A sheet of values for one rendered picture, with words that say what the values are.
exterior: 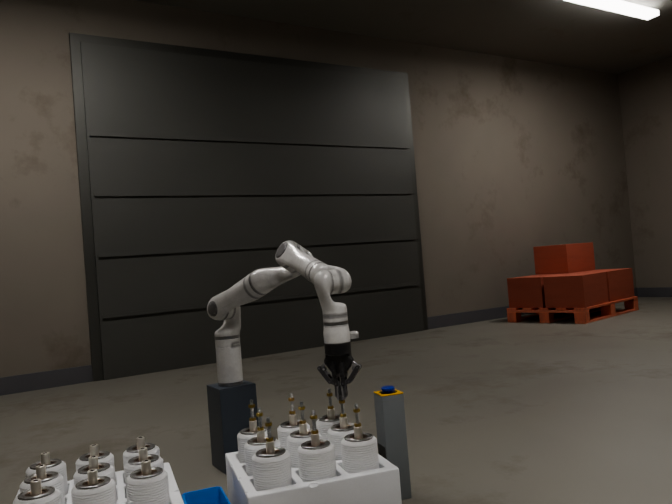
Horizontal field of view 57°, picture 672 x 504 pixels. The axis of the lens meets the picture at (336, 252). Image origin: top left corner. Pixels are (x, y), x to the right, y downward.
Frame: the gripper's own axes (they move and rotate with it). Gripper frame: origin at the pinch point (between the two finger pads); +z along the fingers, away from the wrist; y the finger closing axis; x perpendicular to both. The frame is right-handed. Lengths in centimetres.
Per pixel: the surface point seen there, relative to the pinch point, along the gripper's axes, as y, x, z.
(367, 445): 10.3, -13.0, 10.8
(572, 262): 89, 517, -17
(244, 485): -18.1, -27.2, 16.9
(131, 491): -37, -45, 12
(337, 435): -0.4, -4.9, 10.8
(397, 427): 12.0, 13.7, 13.7
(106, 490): -41, -49, 11
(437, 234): -39, 463, -57
